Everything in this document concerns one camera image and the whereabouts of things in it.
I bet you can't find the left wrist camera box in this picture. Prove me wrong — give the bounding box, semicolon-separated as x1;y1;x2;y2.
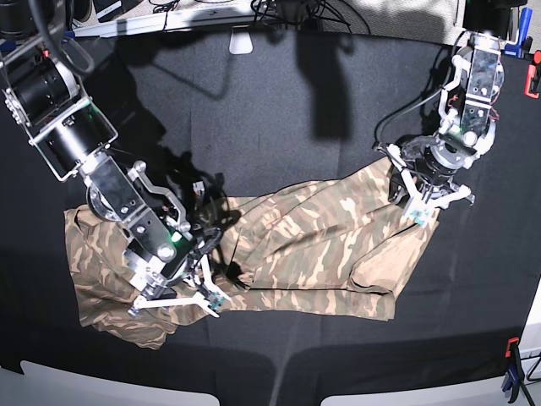
402;200;434;228

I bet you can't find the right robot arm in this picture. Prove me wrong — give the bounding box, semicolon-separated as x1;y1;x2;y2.
1;1;227;315

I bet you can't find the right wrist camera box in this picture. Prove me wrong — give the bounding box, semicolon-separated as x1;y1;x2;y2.
202;291;231;318

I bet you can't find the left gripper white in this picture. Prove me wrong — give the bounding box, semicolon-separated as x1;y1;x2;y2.
378;143;476;227

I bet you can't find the black table cloth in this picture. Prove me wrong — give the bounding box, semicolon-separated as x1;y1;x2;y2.
1;30;540;405

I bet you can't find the red clamp far right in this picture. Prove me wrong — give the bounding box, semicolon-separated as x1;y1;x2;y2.
524;50;541;99

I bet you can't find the camouflage t-shirt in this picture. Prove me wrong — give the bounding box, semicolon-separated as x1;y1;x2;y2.
64;158;439;349

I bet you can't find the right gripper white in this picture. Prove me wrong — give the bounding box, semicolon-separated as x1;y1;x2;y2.
128;257;231;317

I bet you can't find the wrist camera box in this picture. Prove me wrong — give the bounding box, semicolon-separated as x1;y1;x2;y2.
402;200;434;228
202;291;231;318

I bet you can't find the orange blue clamp right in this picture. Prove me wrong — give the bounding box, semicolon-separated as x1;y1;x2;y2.
501;337;524;403

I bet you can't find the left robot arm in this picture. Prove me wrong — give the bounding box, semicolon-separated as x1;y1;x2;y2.
374;1;527;227

